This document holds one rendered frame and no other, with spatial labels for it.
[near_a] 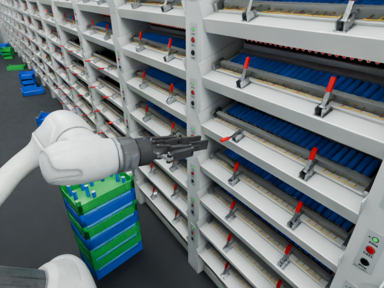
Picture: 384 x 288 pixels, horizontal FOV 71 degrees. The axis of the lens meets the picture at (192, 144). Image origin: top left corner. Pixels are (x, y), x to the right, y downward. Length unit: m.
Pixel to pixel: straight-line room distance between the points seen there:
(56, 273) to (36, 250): 0.88
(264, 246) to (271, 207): 0.19
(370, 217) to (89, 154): 0.64
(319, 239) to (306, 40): 0.56
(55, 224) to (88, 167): 1.52
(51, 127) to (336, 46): 0.68
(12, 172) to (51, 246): 1.26
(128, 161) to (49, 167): 0.17
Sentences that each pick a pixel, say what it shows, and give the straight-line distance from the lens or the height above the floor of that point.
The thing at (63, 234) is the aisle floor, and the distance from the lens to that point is 2.04.
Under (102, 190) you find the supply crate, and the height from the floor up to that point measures 0.48.
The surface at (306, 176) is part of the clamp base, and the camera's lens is 0.79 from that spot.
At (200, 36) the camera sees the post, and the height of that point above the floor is 1.25.
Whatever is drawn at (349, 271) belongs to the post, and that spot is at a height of 0.75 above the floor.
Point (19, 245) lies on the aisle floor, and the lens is 2.09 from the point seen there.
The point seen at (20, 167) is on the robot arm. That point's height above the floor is 1.01.
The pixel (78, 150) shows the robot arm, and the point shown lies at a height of 1.09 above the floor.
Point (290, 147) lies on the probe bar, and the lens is 0.87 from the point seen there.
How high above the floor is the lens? 1.38
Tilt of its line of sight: 30 degrees down
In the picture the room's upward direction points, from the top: straight up
